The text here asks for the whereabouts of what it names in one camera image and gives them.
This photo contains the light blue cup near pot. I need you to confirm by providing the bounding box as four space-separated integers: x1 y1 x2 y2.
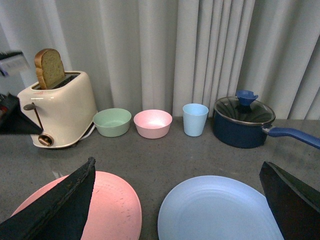
182 103 209 137

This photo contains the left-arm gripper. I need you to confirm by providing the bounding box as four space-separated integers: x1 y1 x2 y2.
0 51 43 135

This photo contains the white toaster cable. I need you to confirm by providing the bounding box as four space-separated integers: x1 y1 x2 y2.
77 124 96 143

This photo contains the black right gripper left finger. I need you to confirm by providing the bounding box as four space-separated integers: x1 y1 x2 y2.
0 157 96 240

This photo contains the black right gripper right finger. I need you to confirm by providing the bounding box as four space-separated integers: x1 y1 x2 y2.
259 161 320 240

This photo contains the pink bowl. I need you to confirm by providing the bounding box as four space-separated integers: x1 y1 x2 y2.
133 109 173 139

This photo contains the pink plate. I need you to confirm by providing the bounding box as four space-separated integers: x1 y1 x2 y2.
10 171 143 240

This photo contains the dark blue saucepan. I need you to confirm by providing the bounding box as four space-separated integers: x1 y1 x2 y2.
213 109 320 149

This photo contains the green bowl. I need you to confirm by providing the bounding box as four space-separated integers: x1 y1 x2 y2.
93 108 132 138

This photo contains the light blue plate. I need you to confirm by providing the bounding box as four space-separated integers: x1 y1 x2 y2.
157 175 283 240

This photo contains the cream white toaster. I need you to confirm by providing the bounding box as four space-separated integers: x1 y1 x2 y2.
18 71 98 149

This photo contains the grey curtain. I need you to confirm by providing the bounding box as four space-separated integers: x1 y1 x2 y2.
0 0 320 120

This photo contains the glass pot lid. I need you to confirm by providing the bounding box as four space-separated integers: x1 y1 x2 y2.
214 90 276 125

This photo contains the brown bread slice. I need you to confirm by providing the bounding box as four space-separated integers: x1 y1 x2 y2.
34 48 66 90

